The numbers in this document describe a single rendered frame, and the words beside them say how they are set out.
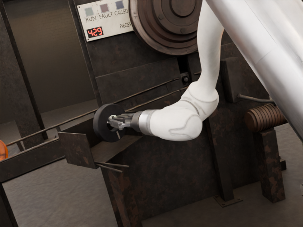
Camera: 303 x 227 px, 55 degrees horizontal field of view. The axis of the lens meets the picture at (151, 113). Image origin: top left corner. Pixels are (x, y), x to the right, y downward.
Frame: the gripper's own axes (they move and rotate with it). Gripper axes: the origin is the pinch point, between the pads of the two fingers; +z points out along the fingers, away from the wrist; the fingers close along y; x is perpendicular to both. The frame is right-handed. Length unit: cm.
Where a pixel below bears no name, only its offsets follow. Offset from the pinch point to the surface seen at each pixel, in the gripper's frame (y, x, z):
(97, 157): -8.9, -13.2, 2.4
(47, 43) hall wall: 294, 59, 579
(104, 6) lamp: 35, 47, 30
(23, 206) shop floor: -3, -79, 136
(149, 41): 40.6, 25.8, 9.2
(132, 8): 37, 42, 12
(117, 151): -2.6, -12.4, -2.8
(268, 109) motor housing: 73, -19, -33
